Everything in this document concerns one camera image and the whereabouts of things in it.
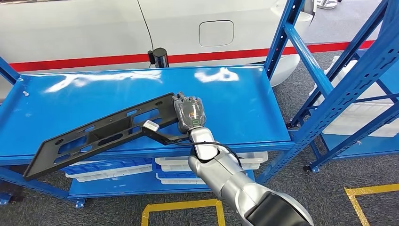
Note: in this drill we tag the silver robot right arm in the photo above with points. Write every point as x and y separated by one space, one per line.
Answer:
230 184

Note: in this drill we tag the yellow floor tape outline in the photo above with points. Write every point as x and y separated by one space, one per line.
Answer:
180 206
374 188

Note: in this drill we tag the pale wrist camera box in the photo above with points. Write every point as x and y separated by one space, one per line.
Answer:
151 125

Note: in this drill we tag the black plastic frame part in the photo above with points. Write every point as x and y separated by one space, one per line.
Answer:
34 170

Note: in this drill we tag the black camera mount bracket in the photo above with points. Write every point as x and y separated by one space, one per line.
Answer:
162 137

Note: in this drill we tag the black barrier post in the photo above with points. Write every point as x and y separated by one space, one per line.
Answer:
160 57

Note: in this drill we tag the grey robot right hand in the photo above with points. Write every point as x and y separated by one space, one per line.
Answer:
190 112

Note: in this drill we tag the white car with red stripe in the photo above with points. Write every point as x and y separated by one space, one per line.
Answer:
93 25

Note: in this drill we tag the blue plastic bin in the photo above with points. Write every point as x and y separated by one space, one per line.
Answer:
109 165
249 176

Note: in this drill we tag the large translucent white bin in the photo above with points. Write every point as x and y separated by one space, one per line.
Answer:
358 115

